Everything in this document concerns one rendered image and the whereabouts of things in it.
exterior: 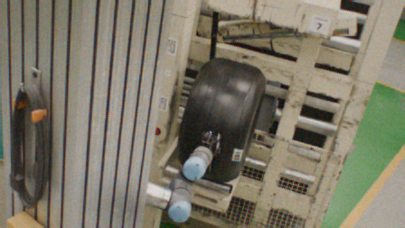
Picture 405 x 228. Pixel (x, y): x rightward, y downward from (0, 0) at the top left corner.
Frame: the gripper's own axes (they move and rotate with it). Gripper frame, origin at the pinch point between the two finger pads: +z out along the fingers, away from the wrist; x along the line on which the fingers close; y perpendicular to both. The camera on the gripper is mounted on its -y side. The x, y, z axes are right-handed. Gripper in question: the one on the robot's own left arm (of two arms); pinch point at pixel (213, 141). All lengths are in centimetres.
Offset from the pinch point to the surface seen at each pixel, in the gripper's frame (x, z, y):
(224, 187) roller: -7.7, 17.7, -29.5
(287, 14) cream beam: -14, 41, 53
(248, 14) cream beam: 4, 42, 49
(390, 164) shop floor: -135, 271, -90
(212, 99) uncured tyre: 5.6, 6.7, 15.9
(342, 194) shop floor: -89, 194, -100
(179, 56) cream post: 26.8, 18.2, 27.0
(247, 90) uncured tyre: -7.2, 13.0, 21.6
